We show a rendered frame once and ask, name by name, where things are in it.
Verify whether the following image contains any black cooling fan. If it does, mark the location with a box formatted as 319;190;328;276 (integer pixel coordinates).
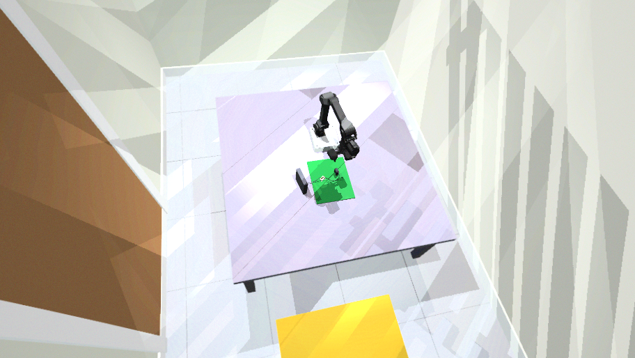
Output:
296;168;308;194

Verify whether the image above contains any green circuit board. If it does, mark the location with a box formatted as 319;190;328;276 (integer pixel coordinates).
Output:
307;157;355;204

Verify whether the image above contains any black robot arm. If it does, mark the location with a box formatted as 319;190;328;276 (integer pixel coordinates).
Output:
313;91;360;161

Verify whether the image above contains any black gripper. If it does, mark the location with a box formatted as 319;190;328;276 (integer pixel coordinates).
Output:
327;141;360;162

